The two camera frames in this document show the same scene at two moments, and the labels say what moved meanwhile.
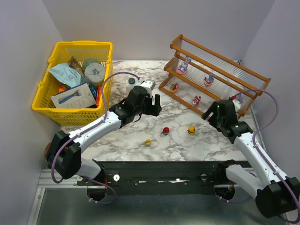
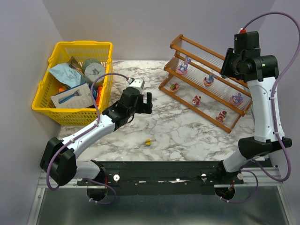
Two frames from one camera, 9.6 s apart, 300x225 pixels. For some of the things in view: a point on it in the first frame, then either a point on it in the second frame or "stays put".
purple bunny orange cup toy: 208,82 stays put
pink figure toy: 196,100 stays put
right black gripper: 211,113 -> 227,64
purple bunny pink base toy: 182,69 stays put
